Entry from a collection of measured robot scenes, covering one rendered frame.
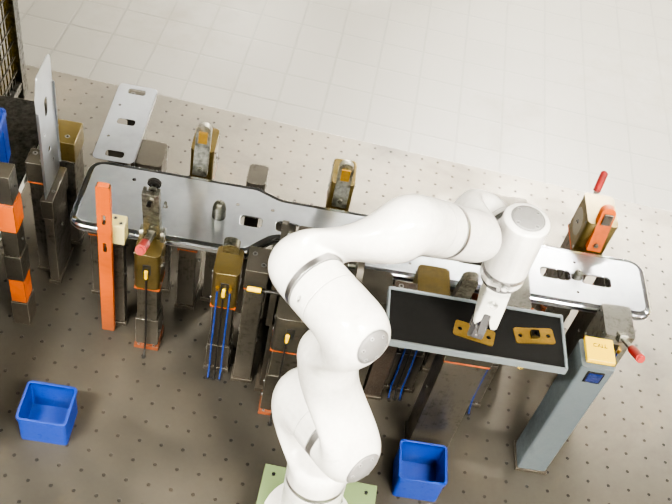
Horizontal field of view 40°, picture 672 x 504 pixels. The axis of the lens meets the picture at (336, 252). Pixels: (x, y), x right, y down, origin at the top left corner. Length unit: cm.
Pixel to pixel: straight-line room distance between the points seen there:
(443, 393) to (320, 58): 260
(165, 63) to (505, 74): 161
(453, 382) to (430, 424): 18
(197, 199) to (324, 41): 235
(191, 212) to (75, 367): 46
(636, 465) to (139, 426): 120
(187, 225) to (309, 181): 66
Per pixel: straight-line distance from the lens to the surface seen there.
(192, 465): 214
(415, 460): 221
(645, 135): 454
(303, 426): 164
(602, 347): 196
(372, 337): 128
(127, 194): 221
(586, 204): 239
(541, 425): 214
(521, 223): 161
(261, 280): 194
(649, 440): 248
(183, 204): 220
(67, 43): 430
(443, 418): 209
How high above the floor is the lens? 259
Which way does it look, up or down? 48 degrees down
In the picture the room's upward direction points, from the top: 14 degrees clockwise
